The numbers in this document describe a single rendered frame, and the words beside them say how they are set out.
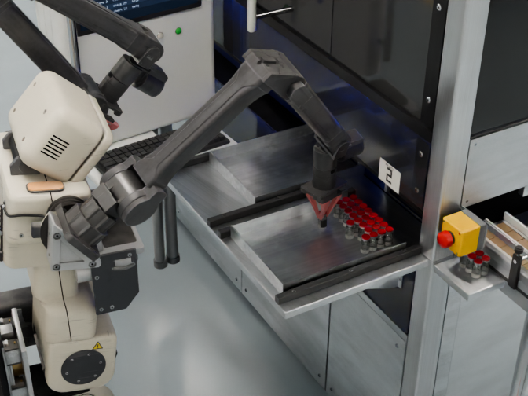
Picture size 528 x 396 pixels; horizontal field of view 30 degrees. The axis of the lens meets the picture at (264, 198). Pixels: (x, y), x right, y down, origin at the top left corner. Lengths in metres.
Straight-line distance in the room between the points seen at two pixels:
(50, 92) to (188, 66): 1.03
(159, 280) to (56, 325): 1.51
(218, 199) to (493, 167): 0.72
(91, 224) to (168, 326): 1.62
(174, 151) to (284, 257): 0.57
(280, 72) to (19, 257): 0.69
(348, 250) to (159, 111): 0.89
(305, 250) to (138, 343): 1.20
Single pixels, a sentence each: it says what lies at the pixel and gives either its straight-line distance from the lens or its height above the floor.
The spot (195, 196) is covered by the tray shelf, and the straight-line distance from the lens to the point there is 2.59.
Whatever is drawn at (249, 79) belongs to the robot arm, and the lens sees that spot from 1.88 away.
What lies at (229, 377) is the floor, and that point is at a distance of 3.32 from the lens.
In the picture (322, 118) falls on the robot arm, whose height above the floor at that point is 1.27.
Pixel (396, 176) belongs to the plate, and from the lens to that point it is 2.41.
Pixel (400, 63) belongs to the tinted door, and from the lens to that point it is 2.31.
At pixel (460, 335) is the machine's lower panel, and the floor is 0.59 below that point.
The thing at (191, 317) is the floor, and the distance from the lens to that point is 3.55.
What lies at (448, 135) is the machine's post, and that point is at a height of 1.23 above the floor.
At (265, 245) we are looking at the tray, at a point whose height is 0.88.
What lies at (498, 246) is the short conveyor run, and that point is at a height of 0.93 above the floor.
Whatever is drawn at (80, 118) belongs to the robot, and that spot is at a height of 1.36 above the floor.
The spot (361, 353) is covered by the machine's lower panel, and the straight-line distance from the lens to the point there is 2.86.
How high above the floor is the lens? 2.32
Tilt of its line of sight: 34 degrees down
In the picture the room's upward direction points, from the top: 1 degrees clockwise
